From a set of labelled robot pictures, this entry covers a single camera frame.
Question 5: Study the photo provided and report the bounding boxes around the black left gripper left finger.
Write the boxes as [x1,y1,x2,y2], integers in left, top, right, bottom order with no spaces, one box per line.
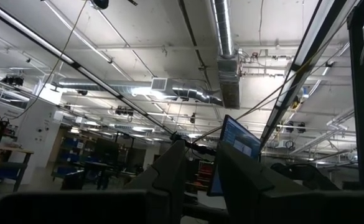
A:
[123,139,187,224]

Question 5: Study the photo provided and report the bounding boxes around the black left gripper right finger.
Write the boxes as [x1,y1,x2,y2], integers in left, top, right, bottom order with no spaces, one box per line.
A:
[215,140,312,224]

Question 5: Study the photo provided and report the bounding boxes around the shelf with red bins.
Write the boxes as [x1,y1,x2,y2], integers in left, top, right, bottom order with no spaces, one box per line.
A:
[186,160,215,192]

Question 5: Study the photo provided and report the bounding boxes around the computer monitor with blue screen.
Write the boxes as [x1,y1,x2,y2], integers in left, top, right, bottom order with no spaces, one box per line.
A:
[207,114,262,197]

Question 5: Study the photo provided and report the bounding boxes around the shelf with blue bins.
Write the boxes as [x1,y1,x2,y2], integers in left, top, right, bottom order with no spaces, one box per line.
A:
[51,128,96,182]

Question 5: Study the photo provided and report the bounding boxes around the long ceiling light strip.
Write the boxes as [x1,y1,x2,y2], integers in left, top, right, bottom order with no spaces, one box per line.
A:
[260,0,362,147]
[0,0,174,135]

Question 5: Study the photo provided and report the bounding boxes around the wooden workbench with black legs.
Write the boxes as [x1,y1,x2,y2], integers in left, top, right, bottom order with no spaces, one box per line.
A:
[0,119,35,194]

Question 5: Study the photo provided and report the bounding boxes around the silver spiral duct with vent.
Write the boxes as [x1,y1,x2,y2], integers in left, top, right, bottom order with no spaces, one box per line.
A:
[55,77,225,107]

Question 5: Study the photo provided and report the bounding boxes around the taut beige cable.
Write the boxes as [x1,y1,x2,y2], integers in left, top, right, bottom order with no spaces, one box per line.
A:
[190,18,351,147]

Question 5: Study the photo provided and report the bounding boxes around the rectangular grey duct box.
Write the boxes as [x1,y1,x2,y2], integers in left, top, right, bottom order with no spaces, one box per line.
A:
[217,57,241,110]

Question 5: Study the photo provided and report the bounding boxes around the black frame post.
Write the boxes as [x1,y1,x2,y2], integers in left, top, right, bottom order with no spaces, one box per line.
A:
[346,0,364,191]

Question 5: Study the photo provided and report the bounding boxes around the round silver spiral duct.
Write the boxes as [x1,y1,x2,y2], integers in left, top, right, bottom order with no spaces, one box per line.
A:
[210,0,236,59]

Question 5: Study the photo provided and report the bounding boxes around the hanging beige cable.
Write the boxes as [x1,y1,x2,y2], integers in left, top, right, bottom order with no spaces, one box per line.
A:
[9,0,90,121]

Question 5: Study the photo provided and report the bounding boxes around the black ceiling cable reel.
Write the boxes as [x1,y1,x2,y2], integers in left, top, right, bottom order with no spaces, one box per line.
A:
[89,0,110,11]

